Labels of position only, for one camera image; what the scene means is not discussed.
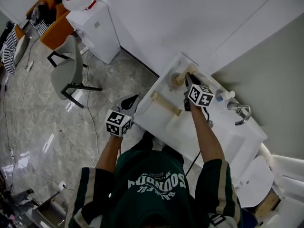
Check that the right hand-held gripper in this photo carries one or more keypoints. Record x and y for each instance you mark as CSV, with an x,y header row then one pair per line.
x,y
200,96

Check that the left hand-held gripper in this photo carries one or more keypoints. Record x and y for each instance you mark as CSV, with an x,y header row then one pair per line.
x,y
117,122

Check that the wooden holder with brush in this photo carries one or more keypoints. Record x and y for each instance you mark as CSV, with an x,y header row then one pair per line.
x,y
166,103

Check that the person's left forearm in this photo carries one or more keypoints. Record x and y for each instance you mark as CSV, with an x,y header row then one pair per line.
x,y
109,153

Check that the person's right forearm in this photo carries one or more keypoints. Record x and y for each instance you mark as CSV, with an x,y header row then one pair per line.
x,y
209,139

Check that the white pump soap bottle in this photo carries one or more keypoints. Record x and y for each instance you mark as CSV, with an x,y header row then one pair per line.
x,y
224,96

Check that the person's left black shoe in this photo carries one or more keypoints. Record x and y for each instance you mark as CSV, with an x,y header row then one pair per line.
x,y
146,140

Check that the metal sink drain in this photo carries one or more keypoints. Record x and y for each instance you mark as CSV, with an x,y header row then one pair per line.
x,y
210,123

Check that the chrome faucet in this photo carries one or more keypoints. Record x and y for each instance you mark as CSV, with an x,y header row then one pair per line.
x,y
242,110

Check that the white sink vanity cabinet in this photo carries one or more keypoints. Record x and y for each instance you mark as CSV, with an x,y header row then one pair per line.
x,y
242,132

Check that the white power strip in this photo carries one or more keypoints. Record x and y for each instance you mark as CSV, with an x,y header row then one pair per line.
x,y
84,50
29,66

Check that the grey chair black legs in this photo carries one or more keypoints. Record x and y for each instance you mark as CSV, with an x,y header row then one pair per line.
x,y
66,72

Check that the white water dispenser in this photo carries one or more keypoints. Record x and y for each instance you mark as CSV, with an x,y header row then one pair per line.
x,y
99,32

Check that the large grey arched mirror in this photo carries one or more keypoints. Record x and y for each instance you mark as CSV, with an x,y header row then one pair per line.
x,y
273,79

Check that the person's green printed shirt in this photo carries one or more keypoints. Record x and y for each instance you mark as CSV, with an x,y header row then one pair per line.
x,y
154,193

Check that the orange sofa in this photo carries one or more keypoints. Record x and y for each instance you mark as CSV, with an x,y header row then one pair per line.
x,y
57,34

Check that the white floor socket adapter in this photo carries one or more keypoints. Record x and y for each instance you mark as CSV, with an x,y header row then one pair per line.
x,y
63,185

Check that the white round table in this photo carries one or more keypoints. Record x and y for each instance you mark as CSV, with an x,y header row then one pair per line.
x,y
256,182

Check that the orange seat grey cushion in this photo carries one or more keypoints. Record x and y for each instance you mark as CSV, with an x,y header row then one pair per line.
x,y
22,44

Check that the dark clothes pile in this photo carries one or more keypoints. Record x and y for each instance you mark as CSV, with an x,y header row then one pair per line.
x,y
44,14

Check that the grey open box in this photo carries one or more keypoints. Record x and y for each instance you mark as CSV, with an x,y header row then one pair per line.
x,y
50,210

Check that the striped cloth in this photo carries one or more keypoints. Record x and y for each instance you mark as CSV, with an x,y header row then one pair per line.
x,y
8,53

